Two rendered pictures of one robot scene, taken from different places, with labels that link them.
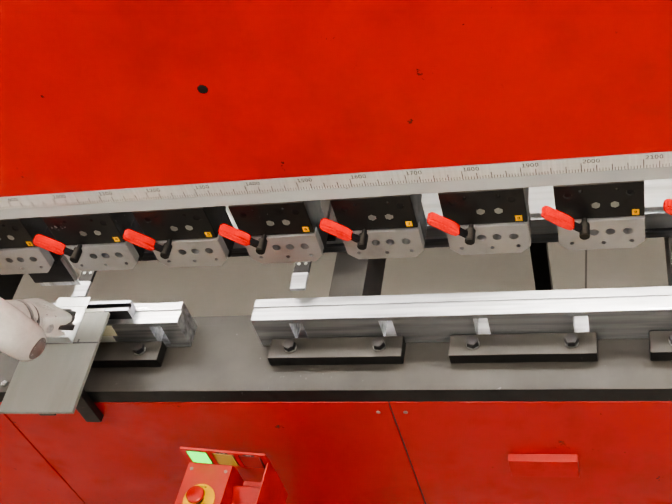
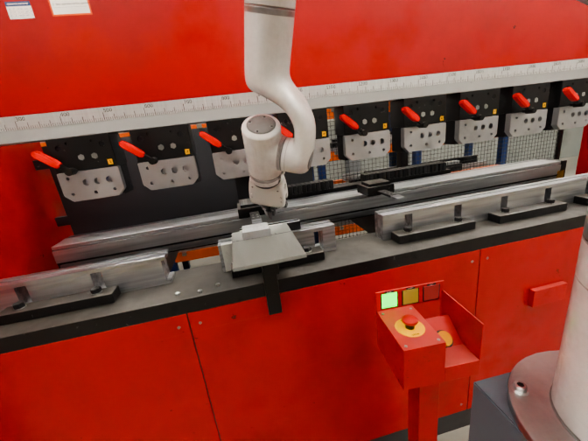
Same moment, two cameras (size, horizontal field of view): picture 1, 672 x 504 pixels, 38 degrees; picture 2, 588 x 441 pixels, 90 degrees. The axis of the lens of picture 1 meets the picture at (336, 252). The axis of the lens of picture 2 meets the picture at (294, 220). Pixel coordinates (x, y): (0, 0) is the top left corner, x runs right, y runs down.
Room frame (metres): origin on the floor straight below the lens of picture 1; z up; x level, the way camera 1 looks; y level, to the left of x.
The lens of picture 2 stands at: (0.79, 1.01, 1.30)
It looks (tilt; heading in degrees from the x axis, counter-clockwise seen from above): 18 degrees down; 327
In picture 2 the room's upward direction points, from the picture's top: 7 degrees counter-clockwise
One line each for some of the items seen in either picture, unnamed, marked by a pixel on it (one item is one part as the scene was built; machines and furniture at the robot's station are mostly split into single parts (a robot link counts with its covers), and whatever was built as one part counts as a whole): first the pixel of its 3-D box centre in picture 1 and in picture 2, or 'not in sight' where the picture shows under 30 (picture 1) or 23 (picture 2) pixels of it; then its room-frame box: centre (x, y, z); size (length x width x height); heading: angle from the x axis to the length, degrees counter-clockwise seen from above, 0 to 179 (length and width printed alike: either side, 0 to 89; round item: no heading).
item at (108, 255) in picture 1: (97, 229); (302, 139); (1.55, 0.45, 1.26); 0.15 x 0.09 x 0.17; 67
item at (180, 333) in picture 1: (111, 326); (278, 244); (1.60, 0.56, 0.92); 0.39 x 0.06 x 0.10; 67
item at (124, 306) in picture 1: (92, 310); (270, 228); (1.61, 0.57, 0.99); 0.20 x 0.03 x 0.03; 67
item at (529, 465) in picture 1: (543, 465); (547, 293); (1.07, -0.27, 0.59); 0.15 x 0.02 x 0.07; 67
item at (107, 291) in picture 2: not in sight; (60, 304); (1.81, 1.18, 0.89); 0.30 x 0.05 x 0.03; 67
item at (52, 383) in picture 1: (55, 361); (264, 243); (1.49, 0.66, 1.00); 0.26 x 0.18 x 0.01; 157
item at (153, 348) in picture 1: (103, 354); (277, 261); (1.55, 0.59, 0.89); 0.30 x 0.05 x 0.03; 67
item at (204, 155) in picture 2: not in sight; (194, 178); (2.18, 0.62, 1.12); 1.13 x 0.02 x 0.44; 67
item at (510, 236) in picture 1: (486, 207); (518, 110); (1.23, -0.29, 1.26); 0.15 x 0.09 x 0.17; 67
